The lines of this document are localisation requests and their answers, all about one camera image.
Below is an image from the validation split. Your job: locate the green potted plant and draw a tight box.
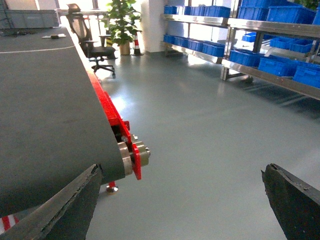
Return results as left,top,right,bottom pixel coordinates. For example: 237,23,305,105
104,0,141,56

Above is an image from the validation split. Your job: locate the red conveyor frame with roller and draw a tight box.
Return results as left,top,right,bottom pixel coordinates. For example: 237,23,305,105
86,70,151,180

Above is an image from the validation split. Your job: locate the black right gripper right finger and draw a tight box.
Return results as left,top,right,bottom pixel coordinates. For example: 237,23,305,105
261,163,320,240

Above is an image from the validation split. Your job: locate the white paper with black item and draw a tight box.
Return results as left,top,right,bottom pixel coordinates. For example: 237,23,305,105
42,33,67,40

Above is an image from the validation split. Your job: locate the black office chair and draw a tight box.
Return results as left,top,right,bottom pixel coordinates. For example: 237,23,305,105
66,3,116,79

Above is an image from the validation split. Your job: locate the red white traffic cone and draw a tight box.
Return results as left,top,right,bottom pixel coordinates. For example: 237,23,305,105
132,32,144,57

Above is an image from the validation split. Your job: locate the grey crate far end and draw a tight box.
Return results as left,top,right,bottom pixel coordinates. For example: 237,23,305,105
0,10,59,29

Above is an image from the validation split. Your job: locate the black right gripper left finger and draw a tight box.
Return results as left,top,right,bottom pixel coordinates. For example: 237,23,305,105
0,164,103,240

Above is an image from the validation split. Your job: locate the steel shelf rack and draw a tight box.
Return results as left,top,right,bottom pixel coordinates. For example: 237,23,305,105
161,0,320,99

